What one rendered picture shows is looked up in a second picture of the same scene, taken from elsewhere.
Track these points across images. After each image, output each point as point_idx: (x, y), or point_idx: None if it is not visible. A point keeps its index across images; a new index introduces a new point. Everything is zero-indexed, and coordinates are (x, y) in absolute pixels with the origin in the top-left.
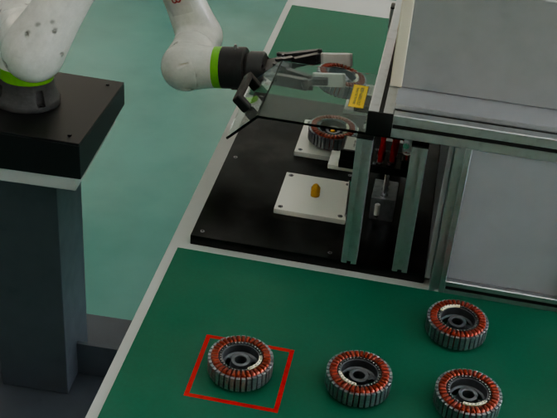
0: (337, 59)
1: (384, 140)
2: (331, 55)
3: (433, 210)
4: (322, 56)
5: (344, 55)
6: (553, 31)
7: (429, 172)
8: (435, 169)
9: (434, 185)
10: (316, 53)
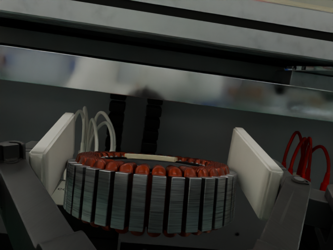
0: (64, 147)
1: (329, 172)
2: (57, 144)
3: (237, 244)
4: (48, 162)
5: (70, 126)
6: None
7: (132, 249)
8: (120, 243)
9: (164, 246)
10: (16, 168)
